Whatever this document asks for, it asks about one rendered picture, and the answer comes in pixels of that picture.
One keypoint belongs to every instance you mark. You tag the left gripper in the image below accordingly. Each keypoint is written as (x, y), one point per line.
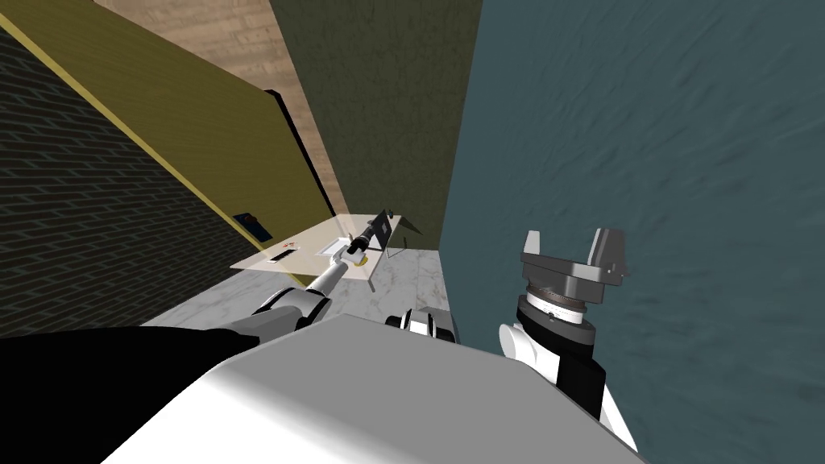
(382, 231)

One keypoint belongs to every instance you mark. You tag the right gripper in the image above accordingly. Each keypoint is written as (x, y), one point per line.
(570, 278)

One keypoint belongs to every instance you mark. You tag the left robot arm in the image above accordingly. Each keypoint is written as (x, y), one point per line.
(293, 308)

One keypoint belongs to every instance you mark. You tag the pale beige table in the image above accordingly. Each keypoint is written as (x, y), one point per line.
(309, 248)

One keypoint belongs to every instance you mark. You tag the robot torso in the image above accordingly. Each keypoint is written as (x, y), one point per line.
(387, 399)

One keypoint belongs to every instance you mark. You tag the olive yellow door leaf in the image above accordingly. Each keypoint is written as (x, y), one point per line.
(193, 129)

